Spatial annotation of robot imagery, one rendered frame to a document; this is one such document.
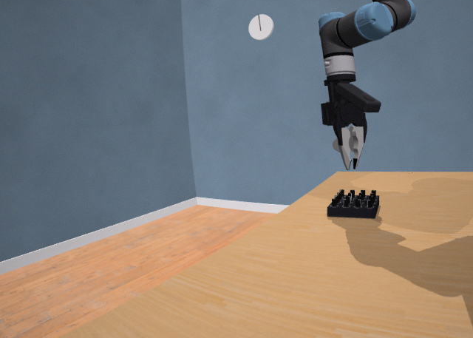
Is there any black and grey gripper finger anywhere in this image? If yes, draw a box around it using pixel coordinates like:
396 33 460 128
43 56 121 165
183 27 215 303
333 114 352 170
349 113 367 169

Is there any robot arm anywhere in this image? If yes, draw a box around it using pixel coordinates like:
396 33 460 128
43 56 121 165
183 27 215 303
319 0 416 112

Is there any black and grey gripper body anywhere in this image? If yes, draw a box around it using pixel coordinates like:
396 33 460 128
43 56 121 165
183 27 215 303
321 74 364 126

